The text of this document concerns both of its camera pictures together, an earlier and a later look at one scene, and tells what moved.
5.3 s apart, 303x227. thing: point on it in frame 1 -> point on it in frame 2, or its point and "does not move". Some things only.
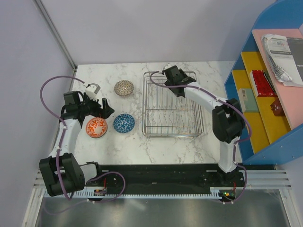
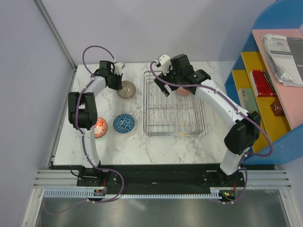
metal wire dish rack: x=164 y=115 does not move
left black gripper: x=104 y=112 -> x=118 y=86
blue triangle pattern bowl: x=124 y=123 does not move
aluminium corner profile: x=48 y=19 does not move
